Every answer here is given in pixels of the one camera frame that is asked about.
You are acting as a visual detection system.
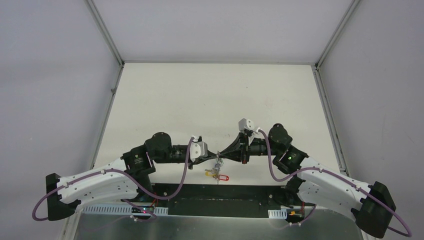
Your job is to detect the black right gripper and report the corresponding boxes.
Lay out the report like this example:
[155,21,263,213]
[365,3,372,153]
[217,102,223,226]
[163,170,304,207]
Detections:
[218,132,281,165]

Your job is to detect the yellow tag key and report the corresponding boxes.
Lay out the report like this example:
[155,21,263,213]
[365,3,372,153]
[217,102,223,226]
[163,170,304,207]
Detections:
[205,168,219,178]

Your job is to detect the red tag key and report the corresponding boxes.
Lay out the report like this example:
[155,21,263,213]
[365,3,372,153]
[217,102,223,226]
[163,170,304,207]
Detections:
[218,174,230,181]

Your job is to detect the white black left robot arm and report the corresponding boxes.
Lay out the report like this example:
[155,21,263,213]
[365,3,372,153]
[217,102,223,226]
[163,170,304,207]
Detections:
[45,132,217,221]

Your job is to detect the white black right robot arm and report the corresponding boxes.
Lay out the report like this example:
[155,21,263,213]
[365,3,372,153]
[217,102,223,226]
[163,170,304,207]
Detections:
[218,123,396,239]

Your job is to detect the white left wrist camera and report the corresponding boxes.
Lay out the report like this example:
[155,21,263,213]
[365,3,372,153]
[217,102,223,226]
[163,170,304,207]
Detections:
[189,135,208,162]

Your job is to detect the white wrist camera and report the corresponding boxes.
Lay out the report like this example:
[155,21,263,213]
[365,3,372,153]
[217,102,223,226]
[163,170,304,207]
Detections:
[189,135,208,162]
[238,118,256,132]

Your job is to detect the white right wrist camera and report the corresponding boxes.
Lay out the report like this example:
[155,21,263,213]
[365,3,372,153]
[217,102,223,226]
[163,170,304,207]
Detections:
[238,118,256,132]

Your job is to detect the black robot base mount plate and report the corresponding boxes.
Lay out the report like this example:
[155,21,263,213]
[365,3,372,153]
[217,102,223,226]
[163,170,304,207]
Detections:
[155,184,303,218]

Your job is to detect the white slotted cable duct right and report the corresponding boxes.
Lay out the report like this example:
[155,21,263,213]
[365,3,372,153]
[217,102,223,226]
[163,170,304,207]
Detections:
[267,208,288,220]

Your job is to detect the white slotted cable duct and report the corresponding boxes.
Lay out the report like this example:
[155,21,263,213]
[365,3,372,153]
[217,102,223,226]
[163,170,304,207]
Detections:
[267,208,288,220]
[82,203,169,216]

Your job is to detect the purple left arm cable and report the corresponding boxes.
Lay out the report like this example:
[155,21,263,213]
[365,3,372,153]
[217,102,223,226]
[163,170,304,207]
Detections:
[31,137,196,222]

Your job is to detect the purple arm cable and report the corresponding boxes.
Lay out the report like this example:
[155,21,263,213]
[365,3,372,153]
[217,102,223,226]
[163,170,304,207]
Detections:
[31,137,196,222]
[256,129,413,238]

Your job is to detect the aluminium frame rail right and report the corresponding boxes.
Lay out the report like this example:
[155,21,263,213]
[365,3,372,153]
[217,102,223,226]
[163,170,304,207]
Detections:
[311,0,362,176]

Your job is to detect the aluminium frame rail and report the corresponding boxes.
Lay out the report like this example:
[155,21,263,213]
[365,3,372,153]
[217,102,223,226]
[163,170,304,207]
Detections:
[84,0,125,170]
[311,0,362,176]

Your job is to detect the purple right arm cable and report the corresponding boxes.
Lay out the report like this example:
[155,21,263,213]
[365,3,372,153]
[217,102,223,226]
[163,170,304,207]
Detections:
[256,129,413,238]

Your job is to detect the white slotted cable duct left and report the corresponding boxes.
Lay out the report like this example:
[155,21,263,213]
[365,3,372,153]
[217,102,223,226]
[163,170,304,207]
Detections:
[82,203,169,216]

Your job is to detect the aluminium frame rail left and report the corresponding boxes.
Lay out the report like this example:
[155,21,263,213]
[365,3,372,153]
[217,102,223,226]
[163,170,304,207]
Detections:
[84,0,125,170]

